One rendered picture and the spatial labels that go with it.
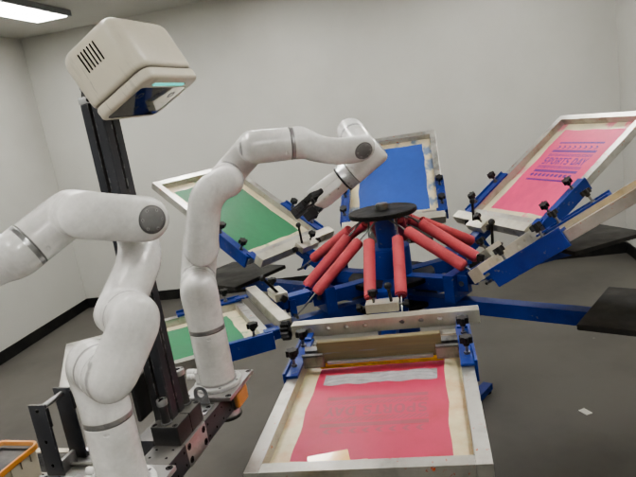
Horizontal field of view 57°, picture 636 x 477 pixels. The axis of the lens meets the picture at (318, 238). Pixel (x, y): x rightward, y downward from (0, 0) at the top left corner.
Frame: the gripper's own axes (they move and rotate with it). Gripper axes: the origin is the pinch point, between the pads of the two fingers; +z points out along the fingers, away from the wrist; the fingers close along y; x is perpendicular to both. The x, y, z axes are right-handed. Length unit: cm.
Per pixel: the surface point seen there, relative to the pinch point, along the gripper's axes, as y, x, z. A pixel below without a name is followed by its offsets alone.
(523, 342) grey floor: -288, 90, -5
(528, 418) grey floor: -191, 114, 12
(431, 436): 0, 67, 8
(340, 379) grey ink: -29, 41, 29
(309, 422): -5, 46, 36
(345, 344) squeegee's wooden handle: -34, 33, 23
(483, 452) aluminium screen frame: 12, 75, -3
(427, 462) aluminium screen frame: 16, 69, 8
